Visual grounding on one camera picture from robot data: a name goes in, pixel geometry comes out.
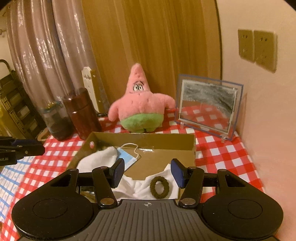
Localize pink starfish plush toy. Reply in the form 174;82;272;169
108;63;176;133

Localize red white checkered tablecloth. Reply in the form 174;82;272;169
1;110;263;240

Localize blue surgical mask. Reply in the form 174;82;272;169
116;143;140;171

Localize double wall socket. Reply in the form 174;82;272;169
238;29;278;73

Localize black metal rack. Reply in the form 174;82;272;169
1;59;46;139

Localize framed sand picture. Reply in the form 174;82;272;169
175;74;243;141

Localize blue patterned cloth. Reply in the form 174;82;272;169
0;157;35;223

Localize brown cardboard box tray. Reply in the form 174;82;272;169
68;133;196;180

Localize brown wooden canister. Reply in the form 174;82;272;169
63;87;102;140

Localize glass jar dark lid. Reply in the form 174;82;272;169
39;101;74;141

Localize dark green hair scrunchie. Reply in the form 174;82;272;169
149;176;170;199

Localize white sock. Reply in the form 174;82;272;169
112;164;179;201

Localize white quilted face mask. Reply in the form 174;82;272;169
77;147;117;173

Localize beige curtain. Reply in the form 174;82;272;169
6;1;97;111

